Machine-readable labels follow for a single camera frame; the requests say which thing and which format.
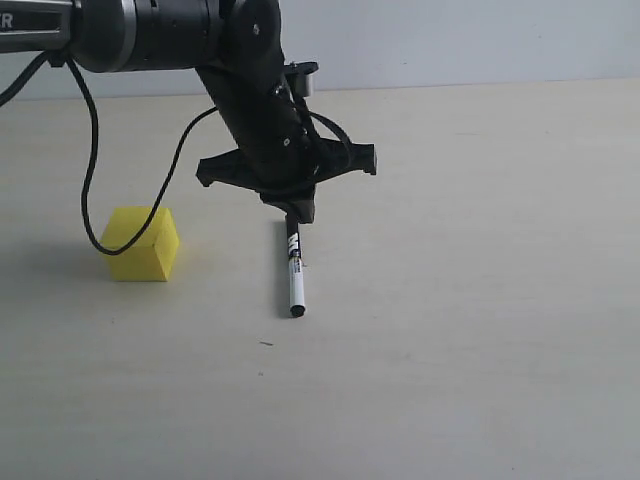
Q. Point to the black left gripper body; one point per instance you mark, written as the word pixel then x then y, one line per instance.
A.
pixel 298 198

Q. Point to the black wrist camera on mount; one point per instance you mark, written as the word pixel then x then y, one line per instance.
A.
pixel 299 76

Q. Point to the black and white whiteboard marker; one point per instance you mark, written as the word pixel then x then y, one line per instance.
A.
pixel 297 299

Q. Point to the yellow foam cube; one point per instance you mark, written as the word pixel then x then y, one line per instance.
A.
pixel 152 257

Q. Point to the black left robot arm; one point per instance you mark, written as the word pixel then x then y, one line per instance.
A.
pixel 235 49

